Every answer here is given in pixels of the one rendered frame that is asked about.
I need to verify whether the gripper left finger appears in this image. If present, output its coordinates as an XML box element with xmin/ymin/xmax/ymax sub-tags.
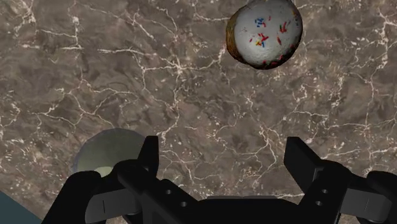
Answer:
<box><xmin>41</xmin><ymin>135</ymin><xmax>199</xmax><ymax>224</ymax></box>

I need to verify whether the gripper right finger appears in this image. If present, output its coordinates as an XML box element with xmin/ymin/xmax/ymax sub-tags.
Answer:
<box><xmin>283</xmin><ymin>136</ymin><xmax>397</xmax><ymax>224</ymax></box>

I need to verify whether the grey green bowl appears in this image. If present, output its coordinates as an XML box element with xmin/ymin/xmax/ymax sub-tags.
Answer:
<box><xmin>71</xmin><ymin>127</ymin><xmax>146</xmax><ymax>178</ymax></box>

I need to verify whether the white frosted sprinkle doughnut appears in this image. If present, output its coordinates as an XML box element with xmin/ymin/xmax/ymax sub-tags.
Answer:
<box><xmin>225</xmin><ymin>0</ymin><xmax>303</xmax><ymax>70</ymax></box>

